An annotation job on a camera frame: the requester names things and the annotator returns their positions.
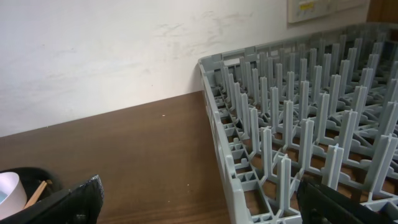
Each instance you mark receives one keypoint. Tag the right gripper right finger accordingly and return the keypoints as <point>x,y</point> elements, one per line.
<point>319,203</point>

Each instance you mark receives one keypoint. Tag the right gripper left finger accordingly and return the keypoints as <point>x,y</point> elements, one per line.
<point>81,203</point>

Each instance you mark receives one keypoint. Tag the grey dishwasher rack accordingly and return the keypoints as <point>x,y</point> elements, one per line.
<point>320,106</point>

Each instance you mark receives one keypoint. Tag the wooden chopstick left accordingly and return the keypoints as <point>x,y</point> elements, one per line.
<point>34,198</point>

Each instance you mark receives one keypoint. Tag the round black tray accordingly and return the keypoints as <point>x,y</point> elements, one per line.
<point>32,177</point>

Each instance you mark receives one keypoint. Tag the white bowl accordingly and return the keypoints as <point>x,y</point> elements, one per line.
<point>13,195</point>

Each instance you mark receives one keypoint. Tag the white wall panel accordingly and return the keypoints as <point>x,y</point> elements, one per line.
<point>303,10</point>

